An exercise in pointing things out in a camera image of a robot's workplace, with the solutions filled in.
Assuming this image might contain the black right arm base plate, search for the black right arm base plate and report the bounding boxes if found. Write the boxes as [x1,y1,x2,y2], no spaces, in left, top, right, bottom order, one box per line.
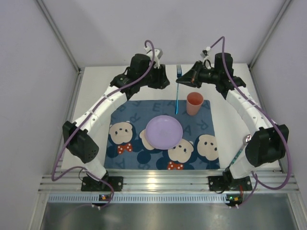
[208,175,253,194]

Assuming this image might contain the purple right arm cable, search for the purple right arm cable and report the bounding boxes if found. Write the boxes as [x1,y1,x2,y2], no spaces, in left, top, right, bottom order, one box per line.
[210,36,292,207]

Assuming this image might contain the right aluminium frame post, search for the right aluminium frame post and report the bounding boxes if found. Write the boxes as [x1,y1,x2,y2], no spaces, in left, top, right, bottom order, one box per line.
[248,0,293,70]

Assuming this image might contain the aluminium mounting rail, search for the aluminium mounting rail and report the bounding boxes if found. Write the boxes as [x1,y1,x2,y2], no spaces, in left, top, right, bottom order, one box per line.
[38,169,299,194]

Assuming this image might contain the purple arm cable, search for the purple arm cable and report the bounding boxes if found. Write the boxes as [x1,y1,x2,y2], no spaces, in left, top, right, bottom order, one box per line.
[51,40,154,209]
[210,36,292,207]

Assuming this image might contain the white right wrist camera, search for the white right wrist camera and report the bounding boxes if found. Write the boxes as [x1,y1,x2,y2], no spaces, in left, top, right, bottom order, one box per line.
[201,46,211,60]

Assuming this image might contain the coral plastic cup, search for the coral plastic cup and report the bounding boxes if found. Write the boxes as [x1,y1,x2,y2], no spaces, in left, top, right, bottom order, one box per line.
[187,92,204,116]

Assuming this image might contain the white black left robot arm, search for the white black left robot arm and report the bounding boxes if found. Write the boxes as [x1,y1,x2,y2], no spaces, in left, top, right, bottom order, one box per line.
[62,49,170,183]

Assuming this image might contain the blue bear print placemat cloth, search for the blue bear print placemat cloth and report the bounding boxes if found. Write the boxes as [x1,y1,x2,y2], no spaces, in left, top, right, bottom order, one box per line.
[104,100,220,171]

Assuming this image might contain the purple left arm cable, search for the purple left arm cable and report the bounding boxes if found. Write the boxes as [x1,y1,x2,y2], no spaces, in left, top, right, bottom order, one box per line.
[51,40,154,209]

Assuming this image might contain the blue slotted cable duct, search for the blue slotted cable duct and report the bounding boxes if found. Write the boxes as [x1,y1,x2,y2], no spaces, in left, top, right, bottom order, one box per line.
[48,194,241,204]

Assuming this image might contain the purple plastic plate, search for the purple plastic plate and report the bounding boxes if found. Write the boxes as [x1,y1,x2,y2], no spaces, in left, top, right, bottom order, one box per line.
[145,115,183,150]

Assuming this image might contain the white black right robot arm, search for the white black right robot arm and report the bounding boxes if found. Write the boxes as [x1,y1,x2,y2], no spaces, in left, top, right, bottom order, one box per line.
[176,53,289,186]

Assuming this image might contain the left aluminium frame post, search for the left aluminium frame post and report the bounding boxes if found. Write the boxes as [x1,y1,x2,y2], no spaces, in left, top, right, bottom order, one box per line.
[34,0,81,73]

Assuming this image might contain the metal spoon patterned handle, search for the metal spoon patterned handle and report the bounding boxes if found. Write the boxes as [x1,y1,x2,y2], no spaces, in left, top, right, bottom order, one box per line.
[228,134,251,167]

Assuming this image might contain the aluminium frame post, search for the aluminium frame post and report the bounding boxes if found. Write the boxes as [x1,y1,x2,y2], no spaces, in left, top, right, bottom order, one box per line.
[34,0,81,73]
[248,0,293,70]

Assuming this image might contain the blue plastic fork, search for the blue plastic fork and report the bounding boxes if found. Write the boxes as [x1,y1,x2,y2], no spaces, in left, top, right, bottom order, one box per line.
[175,65,182,115]

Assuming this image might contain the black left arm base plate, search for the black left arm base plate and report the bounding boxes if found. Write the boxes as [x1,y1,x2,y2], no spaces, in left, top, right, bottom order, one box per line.
[81,176,124,192]

